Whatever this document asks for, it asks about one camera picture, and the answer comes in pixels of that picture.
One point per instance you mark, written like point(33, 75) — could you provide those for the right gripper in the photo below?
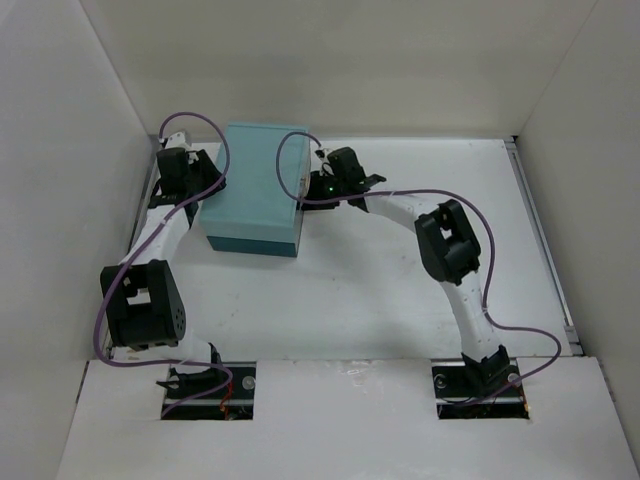
point(316, 180)

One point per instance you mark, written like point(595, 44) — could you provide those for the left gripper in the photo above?
point(208, 173)

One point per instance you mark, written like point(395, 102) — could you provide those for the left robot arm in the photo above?
point(144, 307)

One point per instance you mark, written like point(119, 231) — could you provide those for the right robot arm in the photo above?
point(448, 247)

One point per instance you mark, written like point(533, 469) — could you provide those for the teal drawer box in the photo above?
point(253, 213)

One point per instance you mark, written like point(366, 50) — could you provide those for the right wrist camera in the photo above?
point(323, 154)

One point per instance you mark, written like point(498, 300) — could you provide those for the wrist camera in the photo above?
point(323, 154)
point(180, 139)

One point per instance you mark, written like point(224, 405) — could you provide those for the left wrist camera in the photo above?
point(180, 139)

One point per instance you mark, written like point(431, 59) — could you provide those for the aluminium rail right edge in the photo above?
point(571, 334)

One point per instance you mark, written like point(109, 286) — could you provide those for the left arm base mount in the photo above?
point(192, 393)

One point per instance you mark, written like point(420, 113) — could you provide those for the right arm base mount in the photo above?
point(457, 397)

